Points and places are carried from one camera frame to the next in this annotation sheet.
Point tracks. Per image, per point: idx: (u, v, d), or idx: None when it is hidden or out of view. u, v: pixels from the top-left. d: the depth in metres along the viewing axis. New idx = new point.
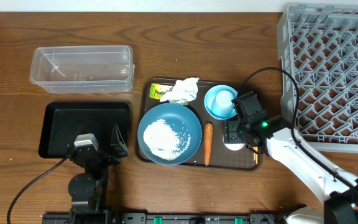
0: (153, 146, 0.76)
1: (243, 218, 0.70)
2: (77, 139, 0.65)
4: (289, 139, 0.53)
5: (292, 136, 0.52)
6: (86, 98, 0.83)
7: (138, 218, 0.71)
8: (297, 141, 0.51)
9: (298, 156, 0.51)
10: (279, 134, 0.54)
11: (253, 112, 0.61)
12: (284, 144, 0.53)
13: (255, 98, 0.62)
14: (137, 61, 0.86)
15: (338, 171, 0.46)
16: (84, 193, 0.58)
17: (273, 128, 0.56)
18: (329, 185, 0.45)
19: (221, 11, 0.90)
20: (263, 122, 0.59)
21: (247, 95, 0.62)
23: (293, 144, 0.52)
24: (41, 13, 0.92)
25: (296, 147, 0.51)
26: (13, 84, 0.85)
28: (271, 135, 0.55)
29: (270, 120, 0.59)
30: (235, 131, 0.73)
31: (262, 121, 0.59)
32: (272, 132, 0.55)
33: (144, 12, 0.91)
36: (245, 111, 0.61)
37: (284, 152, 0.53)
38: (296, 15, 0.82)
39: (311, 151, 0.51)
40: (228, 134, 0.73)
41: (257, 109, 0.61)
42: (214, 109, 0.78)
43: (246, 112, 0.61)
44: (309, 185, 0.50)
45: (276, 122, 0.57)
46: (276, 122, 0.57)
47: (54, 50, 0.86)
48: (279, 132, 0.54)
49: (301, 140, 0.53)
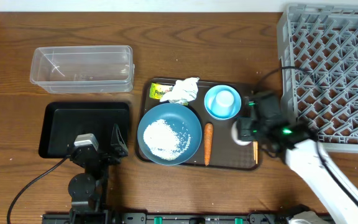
0: (153, 146, 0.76)
1: (243, 218, 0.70)
2: (77, 139, 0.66)
4: (313, 155, 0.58)
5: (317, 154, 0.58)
6: (86, 98, 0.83)
7: (138, 218, 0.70)
8: (322, 160, 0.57)
9: (322, 175, 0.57)
10: (302, 147, 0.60)
11: (273, 116, 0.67)
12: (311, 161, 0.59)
13: (276, 101, 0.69)
14: (138, 61, 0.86)
15: None
16: (84, 193, 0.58)
17: (295, 137, 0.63)
18: (354, 216, 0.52)
19: (221, 11, 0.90)
20: (284, 129, 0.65)
21: (268, 98, 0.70)
23: (318, 162, 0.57)
24: (41, 13, 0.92)
25: (321, 167, 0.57)
26: (14, 83, 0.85)
28: (295, 147, 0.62)
29: (291, 126, 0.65)
30: (248, 129, 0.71)
31: (284, 126, 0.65)
32: (293, 141, 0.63)
33: (144, 12, 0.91)
36: (265, 113, 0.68)
37: (309, 167, 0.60)
38: (296, 15, 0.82)
39: (336, 173, 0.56)
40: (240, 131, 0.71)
41: (276, 112, 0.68)
42: (215, 109, 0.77)
43: (266, 115, 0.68)
44: (332, 205, 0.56)
45: (298, 130, 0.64)
46: (298, 130, 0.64)
47: (54, 50, 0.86)
48: (305, 147, 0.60)
49: (327, 159, 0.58)
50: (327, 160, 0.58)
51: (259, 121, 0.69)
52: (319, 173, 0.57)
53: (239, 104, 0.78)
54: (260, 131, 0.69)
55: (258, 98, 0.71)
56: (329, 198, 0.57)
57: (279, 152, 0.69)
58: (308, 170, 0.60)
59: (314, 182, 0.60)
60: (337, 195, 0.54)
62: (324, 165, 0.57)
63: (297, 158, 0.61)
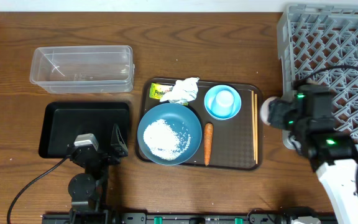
0: (153, 146, 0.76)
1: (243, 218, 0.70)
2: (77, 139, 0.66)
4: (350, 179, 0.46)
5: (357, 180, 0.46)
6: (86, 98, 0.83)
7: (138, 218, 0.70)
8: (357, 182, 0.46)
9: (350, 201, 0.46)
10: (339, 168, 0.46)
11: (321, 117, 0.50)
12: (344, 183, 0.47)
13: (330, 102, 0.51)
14: (137, 61, 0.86)
15: None
16: (84, 193, 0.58)
17: (336, 151, 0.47)
18: None
19: (221, 11, 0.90)
20: (329, 139, 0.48)
21: (323, 93, 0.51)
23: (353, 189, 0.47)
24: (41, 13, 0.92)
25: (355, 193, 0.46)
26: (14, 84, 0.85)
28: (333, 162, 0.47)
29: (337, 136, 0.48)
30: (282, 117, 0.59)
31: (330, 135, 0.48)
32: (332, 155, 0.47)
33: (144, 12, 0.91)
36: (311, 110, 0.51)
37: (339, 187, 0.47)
38: (296, 15, 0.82)
39: None
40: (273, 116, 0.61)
41: (326, 114, 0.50)
42: (215, 109, 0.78)
43: (312, 112, 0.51)
44: None
45: (344, 144, 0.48)
46: (343, 142, 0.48)
47: (54, 50, 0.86)
48: (342, 167, 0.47)
49: None
50: None
51: (302, 116, 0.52)
52: (350, 200, 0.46)
53: (240, 104, 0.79)
54: (295, 127, 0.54)
55: (309, 90, 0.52)
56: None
57: (311, 163, 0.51)
58: (336, 193, 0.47)
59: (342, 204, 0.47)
60: None
62: None
63: (330, 178, 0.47)
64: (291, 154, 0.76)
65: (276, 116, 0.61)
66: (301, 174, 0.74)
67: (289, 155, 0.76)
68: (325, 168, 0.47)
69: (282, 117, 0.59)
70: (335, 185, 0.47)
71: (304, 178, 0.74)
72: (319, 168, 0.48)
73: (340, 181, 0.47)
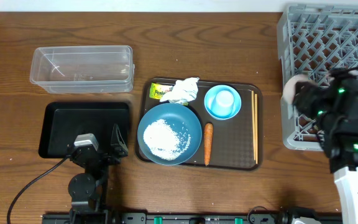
0: (153, 146, 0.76)
1: (243, 218, 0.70)
2: (77, 139, 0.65)
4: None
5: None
6: (86, 98, 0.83)
7: (138, 218, 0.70)
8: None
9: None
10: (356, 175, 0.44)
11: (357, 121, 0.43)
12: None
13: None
14: (138, 61, 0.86)
15: None
16: (84, 193, 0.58)
17: None
18: None
19: (221, 11, 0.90)
20: (357, 144, 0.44)
21: None
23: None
24: (41, 13, 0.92)
25: None
26: (14, 84, 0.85)
28: (353, 167, 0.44)
29: None
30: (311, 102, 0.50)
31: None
32: (355, 160, 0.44)
33: (144, 12, 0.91)
36: (348, 111, 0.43)
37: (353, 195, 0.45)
38: (296, 15, 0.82)
39: None
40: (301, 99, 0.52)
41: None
42: (215, 109, 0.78)
43: (350, 116, 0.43)
44: None
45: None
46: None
47: (54, 50, 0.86)
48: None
49: None
50: None
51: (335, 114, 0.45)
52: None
53: (240, 104, 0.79)
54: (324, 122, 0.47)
55: (353, 87, 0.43)
56: None
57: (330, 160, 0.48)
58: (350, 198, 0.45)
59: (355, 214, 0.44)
60: None
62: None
63: (348, 183, 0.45)
64: (291, 154, 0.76)
65: (302, 102, 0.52)
66: (301, 174, 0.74)
67: (289, 155, 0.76)
68: (345, 172, 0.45)
69: (311, 105, 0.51)
70: (352, 191, 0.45)
71: (304, 178, 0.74)
72: (340, 171, 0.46)
73: (357, 188, 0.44)
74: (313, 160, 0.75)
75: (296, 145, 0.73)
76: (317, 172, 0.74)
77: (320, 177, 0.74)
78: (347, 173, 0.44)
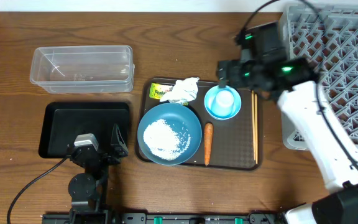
0: (153, 146, 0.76)
1: (243, 218, 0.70)
2: (77, 139, 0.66)
4: (311, 101, 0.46)
5: (317, 99, 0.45)
6: (86, 98, 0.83)
7: (138, 218, 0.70)
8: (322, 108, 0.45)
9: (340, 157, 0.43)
10: (299, 91, 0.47)
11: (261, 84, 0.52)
12: (337, 158, 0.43)
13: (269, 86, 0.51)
14: (138, 60, 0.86)
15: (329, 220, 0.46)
16: (84, 193, 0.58)
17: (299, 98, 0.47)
18: (342, 173, 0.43)
19: (221, 11, 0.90)
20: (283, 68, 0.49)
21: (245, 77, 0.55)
23: (315, 107, 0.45)
24: (41, 13, 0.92)
25: (352, 167, 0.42)
26: (14, 84, 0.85)
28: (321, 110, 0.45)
29: (287, 63, 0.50)
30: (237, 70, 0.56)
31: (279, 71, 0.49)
32: (299, 106, 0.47)
33: (144, 12, 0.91)
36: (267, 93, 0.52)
37: (332, 145, 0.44)
38: (296, 15, 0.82)
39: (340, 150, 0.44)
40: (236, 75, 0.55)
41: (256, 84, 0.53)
42: (215, 109, 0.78)
43: (262, 48, 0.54)
44: (321, 160, 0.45)
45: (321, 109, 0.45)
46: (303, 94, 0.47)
47: (54, 50, 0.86)
48: (321, 94, 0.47)
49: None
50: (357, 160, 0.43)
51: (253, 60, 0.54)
52: (312, 121, 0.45)
53: (240, 104, 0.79)
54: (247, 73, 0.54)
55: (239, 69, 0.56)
56: (322, 154, 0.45)
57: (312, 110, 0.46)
58: (298, 116, 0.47)
59: (311, 136, 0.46)
60: (329, 148, 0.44)
62: (322, 114, 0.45)
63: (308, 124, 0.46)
64: (291, 154, 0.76)
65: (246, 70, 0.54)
66: (300, 174, 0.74)
67: (289, 155, 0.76)
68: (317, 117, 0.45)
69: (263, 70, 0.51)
70: (298, 108, 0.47)
71: (304, 178, 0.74)
72: (281, 97, 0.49)
73: (334, 154, 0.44)
74: (313, 159, 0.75)
75: (296, 145, 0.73)
76: (317, 172, 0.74)
77: (320, 176, 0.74)
78: (286, 95, 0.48)
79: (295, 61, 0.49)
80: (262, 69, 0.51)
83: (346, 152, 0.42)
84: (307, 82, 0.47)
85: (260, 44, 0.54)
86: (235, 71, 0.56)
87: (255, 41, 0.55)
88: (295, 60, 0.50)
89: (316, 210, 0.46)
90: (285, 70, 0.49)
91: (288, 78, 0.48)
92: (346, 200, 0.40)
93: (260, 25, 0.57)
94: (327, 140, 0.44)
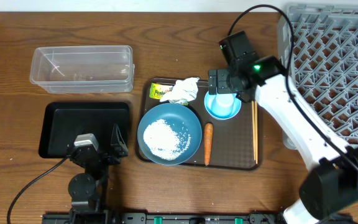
0: (153, 146, 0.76)
1: (243, 218, 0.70)
2: (77, 139, 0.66)
4: (282, 91, 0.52)
5: (286, 89, 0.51)
6: (86, 98, 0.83)
7: (138, 218, 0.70)
8: (292, 96, 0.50)
9: (315, 137, 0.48)
10: (271, 83, 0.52)
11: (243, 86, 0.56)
12: (312, 139, 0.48)
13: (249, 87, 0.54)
14: (137, 60, 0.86)
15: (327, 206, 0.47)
16: (84, 193, 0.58)
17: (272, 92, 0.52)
18: (320, 150, 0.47)
19: (221, 11, 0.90)
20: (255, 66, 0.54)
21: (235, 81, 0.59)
23: (286, 97, 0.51)
24: (41, 13, 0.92)
25: (326, 144, 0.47)
26: (14, 84, 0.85)
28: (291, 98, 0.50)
29: (259, 61, 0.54)
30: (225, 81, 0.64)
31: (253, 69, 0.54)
32: (274, 95, 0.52)
33: (144, 12, 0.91)
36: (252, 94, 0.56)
37: (306, 128, 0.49)
38: (296, 15, 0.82)
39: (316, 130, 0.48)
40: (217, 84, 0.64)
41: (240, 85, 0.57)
42: (215, 109, 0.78)
43: (235, 53, 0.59)
44: (299, 142, 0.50)
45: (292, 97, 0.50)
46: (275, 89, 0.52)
47: (54, 50, 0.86)
48: (289, 83, 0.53)
49: (330, 137, 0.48)
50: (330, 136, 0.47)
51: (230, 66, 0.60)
52: (286, 109, 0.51)
53: (240, 104, 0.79)
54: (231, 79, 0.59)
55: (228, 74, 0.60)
56: (299, 136, 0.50)
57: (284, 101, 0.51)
58: (273, 106, 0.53)
59: (286, 122, 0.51)
60: (304, 130, 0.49)
62: (292, 101, 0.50)
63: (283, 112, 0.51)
64: (291, 154, 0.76)
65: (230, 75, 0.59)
66: (300, 174, 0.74)
67: (289, 155, 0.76)
68: (289, 105, 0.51)
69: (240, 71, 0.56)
70: (271, 99, 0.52)
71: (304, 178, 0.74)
72: (257, 93, 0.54)
73: (308, 135, 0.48)
74: None
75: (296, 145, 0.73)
76: None
77: None
78: (260, 90, 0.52)
79: (265, 61, 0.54)
80: (238, 71, 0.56)
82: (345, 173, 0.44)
83: (318, 132, 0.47)
84: (277, 78, 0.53)
85: (234, 49, 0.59)
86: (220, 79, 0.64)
87: (228, 48, 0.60)
88: (265, 59, 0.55)
89: (302, 194, 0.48)
90: (255, 68, 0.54)
91: (259, 75, 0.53)
92: (325, 176, 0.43)
93: (233, 34, 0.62)
94: (301, 124, 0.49)
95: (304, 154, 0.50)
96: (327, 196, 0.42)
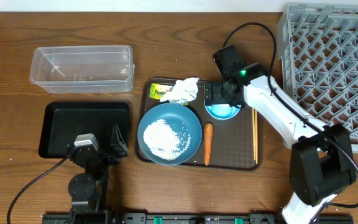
0: (153, 146, 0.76)
1: (243, 218, 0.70)
2: (77, 139, 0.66)
4: (265, 87, 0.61)
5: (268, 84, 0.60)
6: (86, 98, 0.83)
7: (138, 218, 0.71)
8: (273, 90, 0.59)
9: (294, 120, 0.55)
10: (256, 81, 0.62)
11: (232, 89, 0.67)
12: (293, 122, 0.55)
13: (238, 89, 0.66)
14: (138, 60, 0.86)
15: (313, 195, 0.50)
16: (84, 193, 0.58)
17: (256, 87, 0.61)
18: (299, 130, 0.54)
19: (221, 11, 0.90)
20: (241, 71, 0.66)
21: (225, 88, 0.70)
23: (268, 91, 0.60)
24: (41, 13, 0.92)
25: (305, 125, 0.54)
26: (14, 83, 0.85)
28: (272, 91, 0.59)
29: (247, 67, 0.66)
30: (219, 93, 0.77)
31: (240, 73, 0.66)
32: (258, 90, 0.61)
33: (144, 12, 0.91)
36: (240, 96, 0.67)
37: (286, 114, 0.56)
38: (296, 15, 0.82)
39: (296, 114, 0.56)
40: (212, 95, 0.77)
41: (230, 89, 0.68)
42: (215, 109, 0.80)
43: (225, 63, 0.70)
44: (282, 127, 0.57)
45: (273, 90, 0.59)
46: (260, 84, 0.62)
47: (54, 50, 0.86)
48: (272, 81, 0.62)
49: (308, 117, 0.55)
50: (308, 117, 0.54)
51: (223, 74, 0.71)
52: (268, 101, 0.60)
53: None
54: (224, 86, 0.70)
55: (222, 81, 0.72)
56: (281, 121, 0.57)
57: (266, 94, 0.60)
58: (259, 100, 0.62)
59: (271, 112, 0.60)
60: (285, 116, 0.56)
62: (273, 94, 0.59)
63: (266, 104, 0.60)
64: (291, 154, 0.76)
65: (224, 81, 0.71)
66: None
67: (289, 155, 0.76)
68: (270, 97, 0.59)
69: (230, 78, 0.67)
70: (257, 95, 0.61)
71: None
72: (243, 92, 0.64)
73: (289, 120, 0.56)
74: None
75: None
76: None
77: None
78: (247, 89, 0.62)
79: (250, 67, 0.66)
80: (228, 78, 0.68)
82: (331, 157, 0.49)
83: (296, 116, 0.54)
84: (260, 77, 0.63)
85: (225, 60, 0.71)
86: (216, 90, 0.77)
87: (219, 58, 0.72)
88: (251, 66, 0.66)
89: (293, 181, 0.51)
90: (242, 73, 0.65)
91: (245, 78, 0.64)
92: (304, 152, 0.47)
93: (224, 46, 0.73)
94: (281, 111, 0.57)
95: (286, 137, 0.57)
96: (312, 175, 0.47)
